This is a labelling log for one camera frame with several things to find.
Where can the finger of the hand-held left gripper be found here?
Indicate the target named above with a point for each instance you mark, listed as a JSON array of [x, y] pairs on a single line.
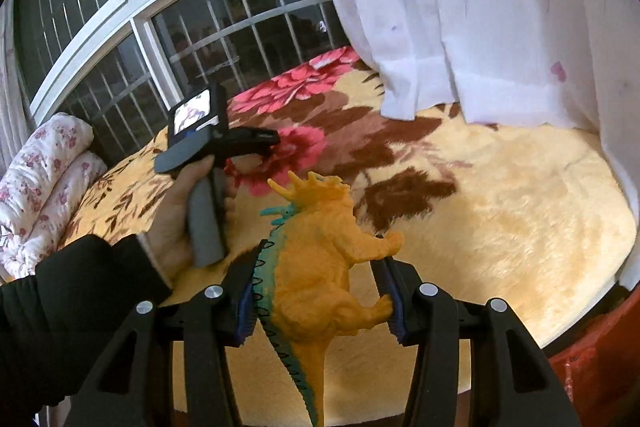
[[257, 138]]

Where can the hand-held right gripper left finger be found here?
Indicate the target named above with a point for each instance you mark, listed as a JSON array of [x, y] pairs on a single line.
[[247, 307]]

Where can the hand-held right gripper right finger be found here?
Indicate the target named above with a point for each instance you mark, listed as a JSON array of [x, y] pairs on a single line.
[[395, 302]]

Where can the yellow toy dinosaur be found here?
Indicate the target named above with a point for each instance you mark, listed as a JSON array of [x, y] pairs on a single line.
[[310, 267]]

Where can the person's left forearm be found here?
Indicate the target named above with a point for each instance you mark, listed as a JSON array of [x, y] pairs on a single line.
[[60, 307]]

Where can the person's left hand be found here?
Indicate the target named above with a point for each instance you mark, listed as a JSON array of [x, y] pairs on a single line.
[[167, 237]]

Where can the floral plush blanket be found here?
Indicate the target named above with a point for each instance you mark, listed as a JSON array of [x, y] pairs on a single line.
[[500, 207]]

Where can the folded pink floral quilt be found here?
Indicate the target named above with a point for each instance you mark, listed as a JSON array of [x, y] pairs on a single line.
[[45, 177]]

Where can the red plastic bag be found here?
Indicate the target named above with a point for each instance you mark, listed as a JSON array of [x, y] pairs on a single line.
[[600, 357]]

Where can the white sheer curtain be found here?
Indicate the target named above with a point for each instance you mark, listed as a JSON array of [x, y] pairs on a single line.
[[450, 7]]

